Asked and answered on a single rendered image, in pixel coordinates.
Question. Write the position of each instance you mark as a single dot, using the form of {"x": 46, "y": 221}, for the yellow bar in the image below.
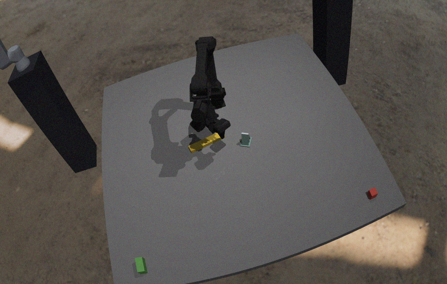
{"x": 204, "y": 142}

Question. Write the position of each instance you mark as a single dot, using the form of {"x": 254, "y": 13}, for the red cube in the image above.
{"x": 372, "y": 193}

